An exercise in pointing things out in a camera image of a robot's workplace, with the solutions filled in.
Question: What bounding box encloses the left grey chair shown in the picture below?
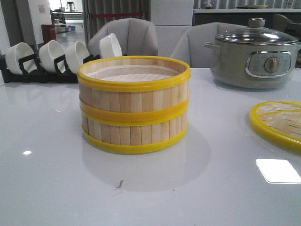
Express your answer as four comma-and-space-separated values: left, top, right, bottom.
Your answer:
87, 18, 158, 56

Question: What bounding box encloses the grey electric cooking pot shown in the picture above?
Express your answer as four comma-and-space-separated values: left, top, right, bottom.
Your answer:
204, 40, 301, 89

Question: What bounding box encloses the glass pot lid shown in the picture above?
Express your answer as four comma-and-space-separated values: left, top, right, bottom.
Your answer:
216, 18, 298, 45

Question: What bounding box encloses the dark kitchen counter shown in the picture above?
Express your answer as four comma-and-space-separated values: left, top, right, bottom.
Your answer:
192, 8, 301, 28

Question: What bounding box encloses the white refrigerator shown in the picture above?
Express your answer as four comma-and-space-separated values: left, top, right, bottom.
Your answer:
150, 0, 194, 57

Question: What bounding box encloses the white bowl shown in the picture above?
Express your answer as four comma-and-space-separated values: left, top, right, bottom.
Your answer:
5, 42, 34, 75
99, 33, 123, 58
39, 40, 65, 73
65, 41, 90, 74

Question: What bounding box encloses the black dish rack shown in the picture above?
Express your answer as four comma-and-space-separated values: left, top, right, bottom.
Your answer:
0, 53, 102, 83

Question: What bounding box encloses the right grey chair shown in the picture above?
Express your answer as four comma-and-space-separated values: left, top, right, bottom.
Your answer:
170, 22, 244, 68

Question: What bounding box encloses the red bin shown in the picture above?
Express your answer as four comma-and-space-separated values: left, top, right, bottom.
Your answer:
41, 24, 56, 44

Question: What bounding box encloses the grey chair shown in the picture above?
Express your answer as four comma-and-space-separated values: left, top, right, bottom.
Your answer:
87, 18, 158, 56
170, 22, 244, 68

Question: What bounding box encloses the bamboo steamer tray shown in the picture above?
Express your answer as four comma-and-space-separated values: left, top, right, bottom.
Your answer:
82, 112, 189, 154
77, 56, 191, 122

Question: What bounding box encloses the bamboo steamer lid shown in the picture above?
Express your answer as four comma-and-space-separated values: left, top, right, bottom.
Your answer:
249, 100, 301, 152

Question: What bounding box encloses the red barrier belt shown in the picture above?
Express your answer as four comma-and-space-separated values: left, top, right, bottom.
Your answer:
88, 12, 143, 18

